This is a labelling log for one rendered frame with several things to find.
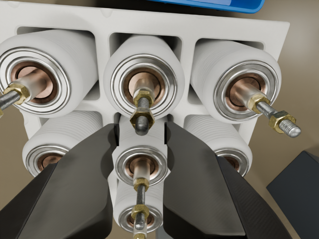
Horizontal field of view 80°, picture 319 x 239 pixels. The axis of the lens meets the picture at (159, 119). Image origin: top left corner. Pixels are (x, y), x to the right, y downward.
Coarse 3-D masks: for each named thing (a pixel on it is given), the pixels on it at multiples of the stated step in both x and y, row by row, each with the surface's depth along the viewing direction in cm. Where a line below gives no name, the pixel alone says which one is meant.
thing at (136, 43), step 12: (132, 36) 29; (144, 36) 25; (156, 36) 29; (120, 48) 20; (132, 48) 20; (144, 48) 20; (156, 48) 20; (168, 48) 22; (120, 60) 20; (168, 60) 20; (108, 72) 21; (180, 72) 21; (108, 84) 21; (180, 84) 22; (108, 96) 22; (180, 96) 23
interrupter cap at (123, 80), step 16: (128, 64) 20; (144, 64) 20; (160, 64) 20; (112, 80) 21; (128, 80) 21; (160, 80) 21; (176, 80) 21; (112, 96) 22; (128, 96) 22; (160, 96) 22; (128, 112) 23; (160, 112) 23
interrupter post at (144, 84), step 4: (140, 80) 21; (144, 80) 21; (148, 80) 21; (136, 84) 20; (140, 84) 19; (144, 84) 19; (148, 84) 20; (152, 84) 21; (136, 88) 19; (140, 88) 19; (144, 88) 19; (148, 88) 19; (152, 88) 20; (136, 92) 19; (152, 92) 19; (152, 96) 19
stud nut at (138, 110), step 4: (136, 108) 15; (140, 108) 15; (144, 108) 15; (148, 108) 15; (136, 112) 14; (140, 112) 14; (144, 112) 14; (148, 112) 14; (132, 116) 15; (136, 116) 15; (144, 116) 15; (148, 116) 15; (152, 116) 15; (132, 120) 15; (152, 120) 15; (132, 124) 15; (152, 124) 15
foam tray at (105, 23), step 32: (0, 0) 23; (0, 32) 25; (32, 32) 28; (96, 32) 25; (128, 32) 25; (160, 32) 26; (192, 32) 26; (224, 32) 26; (256, 32) 26; (96, 96) 31; (192, 96) 34; (32, 128) 31
